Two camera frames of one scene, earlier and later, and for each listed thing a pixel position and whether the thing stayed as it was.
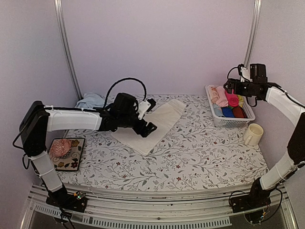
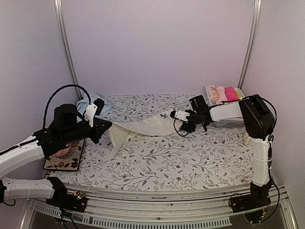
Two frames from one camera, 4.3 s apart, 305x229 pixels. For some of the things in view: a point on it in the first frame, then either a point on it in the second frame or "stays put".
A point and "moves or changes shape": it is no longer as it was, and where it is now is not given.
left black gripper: (139, 129) → (99, 129)
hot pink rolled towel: (233, 99) stays put
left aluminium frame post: (64, 33) stays put
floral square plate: (72, 161) stays put
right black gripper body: (246, 91) → (187, 128)
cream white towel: (165, 116) moves or changes shape
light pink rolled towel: (222, 100) stays put
